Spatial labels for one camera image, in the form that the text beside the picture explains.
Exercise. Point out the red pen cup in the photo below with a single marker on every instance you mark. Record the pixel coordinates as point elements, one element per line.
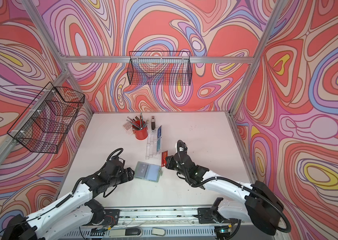
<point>140,134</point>

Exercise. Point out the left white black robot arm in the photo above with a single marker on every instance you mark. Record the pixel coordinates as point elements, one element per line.
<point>64,207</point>

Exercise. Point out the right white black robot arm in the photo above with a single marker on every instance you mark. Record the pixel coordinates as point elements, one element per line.
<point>239,202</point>

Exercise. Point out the left black wire basket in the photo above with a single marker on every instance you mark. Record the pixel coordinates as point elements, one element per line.
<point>44,125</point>

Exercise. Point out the back black wire basket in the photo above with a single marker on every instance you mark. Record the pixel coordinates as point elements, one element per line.
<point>160,68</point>

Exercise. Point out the clear acrylic card holder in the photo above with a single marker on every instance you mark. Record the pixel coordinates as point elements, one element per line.
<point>151,145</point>

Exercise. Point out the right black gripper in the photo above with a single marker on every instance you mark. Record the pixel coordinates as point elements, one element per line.
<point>170,163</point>

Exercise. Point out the red card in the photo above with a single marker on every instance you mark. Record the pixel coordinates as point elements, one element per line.
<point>164,158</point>

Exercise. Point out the mint green card wallet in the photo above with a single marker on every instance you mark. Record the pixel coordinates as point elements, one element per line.
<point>148,172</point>

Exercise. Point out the pink calculator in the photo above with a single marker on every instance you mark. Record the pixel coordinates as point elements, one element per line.
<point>128,126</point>

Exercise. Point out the black wire basket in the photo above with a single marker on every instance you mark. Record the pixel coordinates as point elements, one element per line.
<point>160,68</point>
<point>44,125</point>

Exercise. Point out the blue VIP card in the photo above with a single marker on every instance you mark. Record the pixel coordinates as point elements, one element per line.
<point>159,133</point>

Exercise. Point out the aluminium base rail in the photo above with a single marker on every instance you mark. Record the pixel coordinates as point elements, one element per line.
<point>184,222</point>

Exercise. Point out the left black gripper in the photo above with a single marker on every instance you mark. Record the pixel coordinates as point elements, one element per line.
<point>126,175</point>

